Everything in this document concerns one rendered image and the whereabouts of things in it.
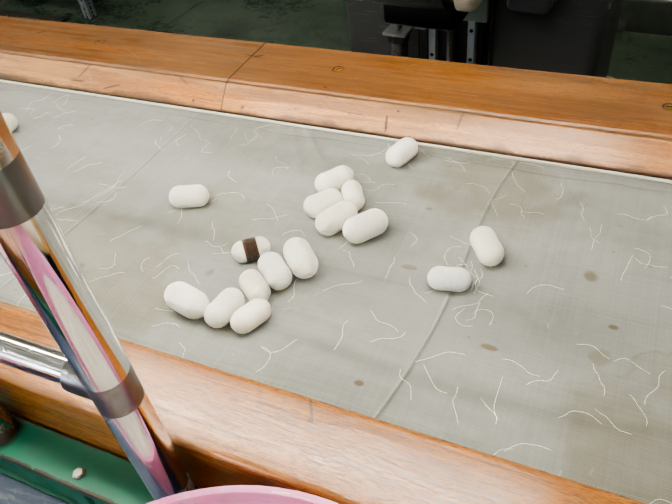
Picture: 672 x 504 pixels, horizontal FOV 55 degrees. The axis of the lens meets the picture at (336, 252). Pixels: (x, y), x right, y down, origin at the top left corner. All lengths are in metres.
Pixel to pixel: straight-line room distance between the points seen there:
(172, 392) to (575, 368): 0.25
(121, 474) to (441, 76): 0.46
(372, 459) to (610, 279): 0.23
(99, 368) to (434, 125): 0.41
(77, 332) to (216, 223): 0.29
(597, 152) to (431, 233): 0.17
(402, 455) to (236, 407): 0.10
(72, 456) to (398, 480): 0.22
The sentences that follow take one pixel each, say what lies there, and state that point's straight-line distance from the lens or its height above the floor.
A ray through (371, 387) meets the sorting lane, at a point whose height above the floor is 0.74.
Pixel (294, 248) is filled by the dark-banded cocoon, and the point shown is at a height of 0.76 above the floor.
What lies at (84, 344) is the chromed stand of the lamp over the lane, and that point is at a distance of 0.29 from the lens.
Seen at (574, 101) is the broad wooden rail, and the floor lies 0.76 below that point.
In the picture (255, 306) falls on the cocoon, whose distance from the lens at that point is 0.46.
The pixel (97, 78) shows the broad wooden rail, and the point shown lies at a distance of 0.81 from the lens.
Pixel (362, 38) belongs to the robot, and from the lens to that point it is 1.51.
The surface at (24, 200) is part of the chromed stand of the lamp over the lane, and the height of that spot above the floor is 0.96.
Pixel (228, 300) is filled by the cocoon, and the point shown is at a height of 0.76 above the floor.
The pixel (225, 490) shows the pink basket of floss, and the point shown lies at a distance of 0.37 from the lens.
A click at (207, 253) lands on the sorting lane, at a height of 0.74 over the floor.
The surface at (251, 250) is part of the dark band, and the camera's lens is 0.50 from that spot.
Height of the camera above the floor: 1.09
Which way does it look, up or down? 43 degrees down
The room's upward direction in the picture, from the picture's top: 8 degrees counter-clockwise
